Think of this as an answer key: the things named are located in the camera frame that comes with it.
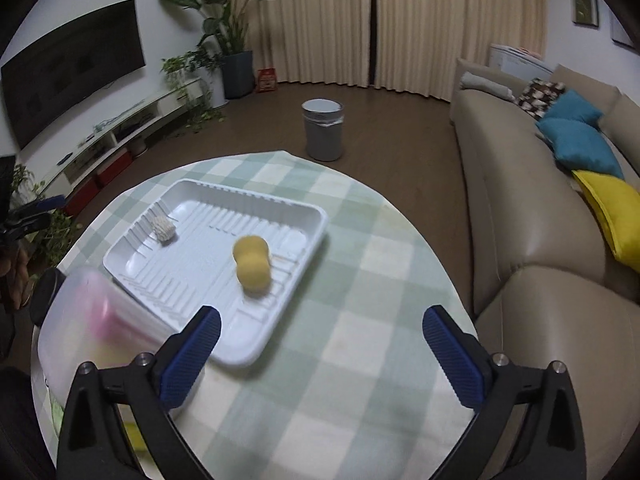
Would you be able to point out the folded grey cloth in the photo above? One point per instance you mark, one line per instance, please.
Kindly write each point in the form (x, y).
(485, 85)

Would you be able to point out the white plastic tray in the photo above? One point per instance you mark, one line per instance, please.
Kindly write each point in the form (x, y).
(210, 240)

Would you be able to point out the brown patterned cushion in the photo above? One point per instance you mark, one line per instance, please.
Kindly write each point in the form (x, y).
(540, 94)

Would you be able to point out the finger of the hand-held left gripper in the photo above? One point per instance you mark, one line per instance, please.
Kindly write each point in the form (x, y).
(50, 203)

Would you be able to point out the yellow cushion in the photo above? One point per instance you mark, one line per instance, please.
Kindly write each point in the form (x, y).
(612, 210)

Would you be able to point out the black television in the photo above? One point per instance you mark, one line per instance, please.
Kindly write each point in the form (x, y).
(70, 70)

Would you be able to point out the translucent plastic container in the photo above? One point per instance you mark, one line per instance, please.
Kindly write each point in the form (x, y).
(85, 320)

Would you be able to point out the red printed box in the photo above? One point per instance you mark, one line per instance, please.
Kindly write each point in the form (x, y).
(267, 80)

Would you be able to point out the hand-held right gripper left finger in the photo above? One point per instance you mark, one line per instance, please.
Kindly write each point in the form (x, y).
(192, 355)

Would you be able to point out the beige curtain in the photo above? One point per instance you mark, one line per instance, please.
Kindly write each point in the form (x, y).
(460, 25)
(300, 20)

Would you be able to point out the white plant pot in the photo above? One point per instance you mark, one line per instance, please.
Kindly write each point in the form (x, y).
(216, 87)

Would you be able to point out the teal cushion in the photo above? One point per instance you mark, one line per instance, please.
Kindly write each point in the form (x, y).
(575, 107)
(582, 147)

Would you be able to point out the white chest appliance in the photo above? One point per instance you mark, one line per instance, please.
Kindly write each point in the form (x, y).
(520, 62)

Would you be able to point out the red storage box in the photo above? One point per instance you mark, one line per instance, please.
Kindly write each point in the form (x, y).
(111, 169)
(82, 195)

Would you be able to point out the small leafy plant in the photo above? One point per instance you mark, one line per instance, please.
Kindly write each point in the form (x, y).
(57, 235)

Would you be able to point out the white television console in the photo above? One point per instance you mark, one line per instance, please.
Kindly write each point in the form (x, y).
(125, 122)

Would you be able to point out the dark grey plant pot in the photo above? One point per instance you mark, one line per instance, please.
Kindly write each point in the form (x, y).
(239, 75)

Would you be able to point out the framed wall picture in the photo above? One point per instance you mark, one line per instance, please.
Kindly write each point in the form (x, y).
(621, 30)
(584, 2)

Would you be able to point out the beige leather sofa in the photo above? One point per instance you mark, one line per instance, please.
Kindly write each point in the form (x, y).
(525, 240)

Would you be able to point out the tall leafy plant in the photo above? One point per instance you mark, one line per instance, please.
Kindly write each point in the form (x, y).
(220, 25)

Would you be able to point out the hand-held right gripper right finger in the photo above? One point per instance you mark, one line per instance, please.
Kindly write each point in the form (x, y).
(452, 360)

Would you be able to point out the trailing leafy plant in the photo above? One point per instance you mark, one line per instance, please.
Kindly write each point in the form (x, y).
(192, 67)

